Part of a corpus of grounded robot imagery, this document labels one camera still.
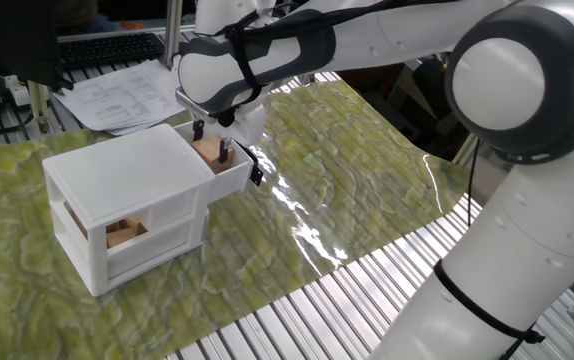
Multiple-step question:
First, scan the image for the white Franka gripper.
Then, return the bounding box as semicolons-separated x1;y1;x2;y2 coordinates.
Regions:
192;103;269;165

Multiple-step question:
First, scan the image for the light wooden cube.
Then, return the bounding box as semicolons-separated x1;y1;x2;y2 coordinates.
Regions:
190;133;237;175

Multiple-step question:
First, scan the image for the white drawer with black handle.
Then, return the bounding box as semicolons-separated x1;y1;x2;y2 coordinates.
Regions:
141;119;264;232

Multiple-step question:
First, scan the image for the white plain drawer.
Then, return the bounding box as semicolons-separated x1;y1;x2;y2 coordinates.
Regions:
105;219;207;281

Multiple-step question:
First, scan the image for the printed paper stack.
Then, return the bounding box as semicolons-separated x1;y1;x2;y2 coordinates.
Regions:
52;58;188;137

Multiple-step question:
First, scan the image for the wooden block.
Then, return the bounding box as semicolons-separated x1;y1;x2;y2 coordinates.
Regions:
105;227;141;250
118;216;149;236

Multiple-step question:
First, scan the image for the green marble pattern mat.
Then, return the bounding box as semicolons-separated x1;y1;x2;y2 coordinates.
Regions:
0;79;474;360

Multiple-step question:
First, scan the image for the black computer keyboard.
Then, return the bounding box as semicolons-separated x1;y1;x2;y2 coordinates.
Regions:
58;32;167;71

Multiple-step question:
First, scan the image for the seated person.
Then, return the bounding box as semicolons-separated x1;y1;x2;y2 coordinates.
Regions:
54;0;117;35

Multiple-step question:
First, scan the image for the white power strip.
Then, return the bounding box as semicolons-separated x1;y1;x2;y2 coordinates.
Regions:
3;74;32;109

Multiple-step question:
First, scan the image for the black monitor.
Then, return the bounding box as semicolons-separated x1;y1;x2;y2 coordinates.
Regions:
0;0;64;127

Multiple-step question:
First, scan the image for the silver camera with blue cap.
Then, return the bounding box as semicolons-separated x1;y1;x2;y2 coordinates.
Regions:
174;87;221;125

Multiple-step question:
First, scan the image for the black forearm cable strap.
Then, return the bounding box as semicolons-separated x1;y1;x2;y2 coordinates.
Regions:
224;22;263;104

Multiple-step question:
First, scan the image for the white plastic drawer cabinet frame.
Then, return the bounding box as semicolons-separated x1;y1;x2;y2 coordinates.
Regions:
41;123;217;297

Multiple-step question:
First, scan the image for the aluminium frame post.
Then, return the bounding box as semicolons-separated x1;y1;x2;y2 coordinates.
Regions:
163;0;184;69
450;132;481;167
25;79;52;135

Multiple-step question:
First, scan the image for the black knotted cable strap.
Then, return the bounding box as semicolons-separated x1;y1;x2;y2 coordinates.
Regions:
432;259;546;346

